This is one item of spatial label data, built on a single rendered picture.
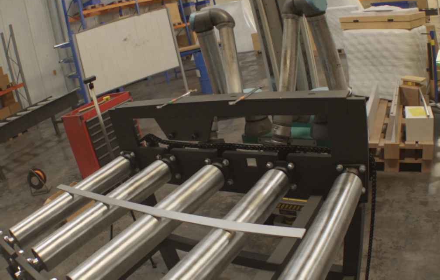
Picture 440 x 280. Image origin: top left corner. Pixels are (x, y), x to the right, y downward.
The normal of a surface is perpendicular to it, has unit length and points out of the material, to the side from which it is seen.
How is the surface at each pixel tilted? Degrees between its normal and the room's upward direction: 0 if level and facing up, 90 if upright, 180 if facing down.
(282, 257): 0
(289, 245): 0
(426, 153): 90
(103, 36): 90
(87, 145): 90
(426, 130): 90
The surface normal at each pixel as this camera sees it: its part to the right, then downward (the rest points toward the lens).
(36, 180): 0.11, 0.32
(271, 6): -0.58, 0.40
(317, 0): 0.43, 0.08
